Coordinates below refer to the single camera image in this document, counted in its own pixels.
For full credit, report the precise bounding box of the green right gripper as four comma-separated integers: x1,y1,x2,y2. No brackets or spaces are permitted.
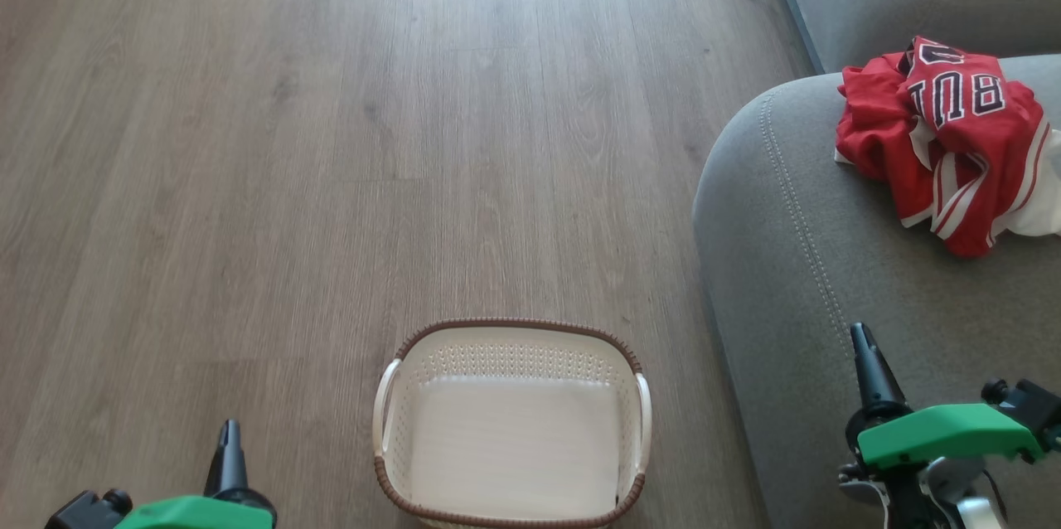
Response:
837,321,1045,529

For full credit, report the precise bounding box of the red basketball jersey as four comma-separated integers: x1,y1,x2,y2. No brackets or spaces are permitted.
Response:
834,35,1061,260

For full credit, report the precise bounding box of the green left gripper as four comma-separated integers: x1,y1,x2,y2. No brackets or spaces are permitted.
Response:
115,419,279,529

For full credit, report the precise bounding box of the grey fabric sofa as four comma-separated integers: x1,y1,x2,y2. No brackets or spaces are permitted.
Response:
691,0,1061,529

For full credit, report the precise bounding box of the white laundry basket brown rim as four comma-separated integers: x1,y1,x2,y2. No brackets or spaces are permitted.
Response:
372,318,653,529

